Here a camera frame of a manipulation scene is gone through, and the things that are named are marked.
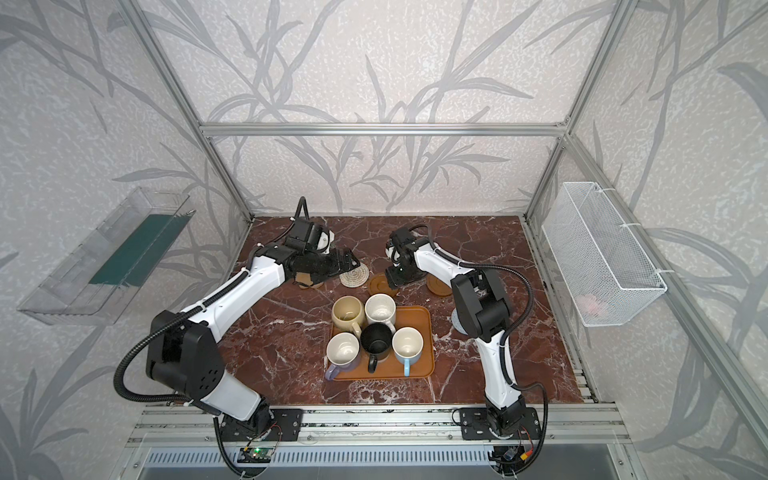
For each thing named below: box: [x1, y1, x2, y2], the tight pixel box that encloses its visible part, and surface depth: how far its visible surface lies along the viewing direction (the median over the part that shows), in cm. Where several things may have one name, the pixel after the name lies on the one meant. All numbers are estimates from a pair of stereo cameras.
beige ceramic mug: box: [331, 295, 364, 338], surface depth 86 cm
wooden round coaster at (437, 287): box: [426, 273, 452, 296], surface depth 101 cm
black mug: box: [360, 322, 393, 374], surface depth 81 cm
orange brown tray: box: [329, 305, 435, 381], surface depth 83 cm
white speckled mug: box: [365, 293, 397, 333], surface depth 88 cm
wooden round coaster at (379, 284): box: [369, 273, 398, 297], surface depth 101 cm
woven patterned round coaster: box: [339, 262, 370, 288], surface depth 103 cm
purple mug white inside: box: [325, 332, 361, 381], surface depth 82 cm
